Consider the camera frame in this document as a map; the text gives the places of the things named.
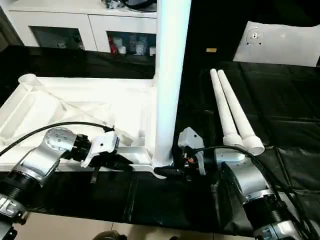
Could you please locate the white glass-door cabinet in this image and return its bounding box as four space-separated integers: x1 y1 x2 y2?
7 3 159 55

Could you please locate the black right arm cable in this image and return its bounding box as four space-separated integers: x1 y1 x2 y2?
196 146 320 240

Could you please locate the grey curtain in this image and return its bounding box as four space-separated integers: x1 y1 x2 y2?
0 7 25 52

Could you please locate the black work mat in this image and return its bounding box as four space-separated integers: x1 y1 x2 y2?
0 44 320 236

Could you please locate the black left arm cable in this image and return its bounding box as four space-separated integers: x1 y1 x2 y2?
0 121 115 155

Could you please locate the black box with gold label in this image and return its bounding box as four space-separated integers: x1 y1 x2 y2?
186 0 250 63

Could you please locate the white plastic table top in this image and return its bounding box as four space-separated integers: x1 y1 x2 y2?
0 73 176 180

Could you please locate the grey helmet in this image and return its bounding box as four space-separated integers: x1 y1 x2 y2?
127 0 158 11

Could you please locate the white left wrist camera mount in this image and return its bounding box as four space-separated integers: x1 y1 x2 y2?
80 129 121 169

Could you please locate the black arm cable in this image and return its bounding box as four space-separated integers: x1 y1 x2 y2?
0 121 115 155
196 146 320 240

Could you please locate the white plastic table leg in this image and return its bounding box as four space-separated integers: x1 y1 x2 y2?
209 68 245 148
216 69 266 155
151 0 193 168

